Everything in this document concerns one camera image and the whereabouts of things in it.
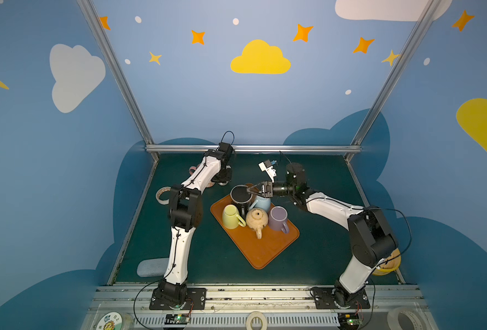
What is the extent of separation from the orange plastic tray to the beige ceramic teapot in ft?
0.04

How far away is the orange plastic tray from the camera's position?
2.81ft

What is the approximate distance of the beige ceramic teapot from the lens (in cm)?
88

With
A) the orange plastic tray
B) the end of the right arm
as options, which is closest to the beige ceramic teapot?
the orange plastic tray
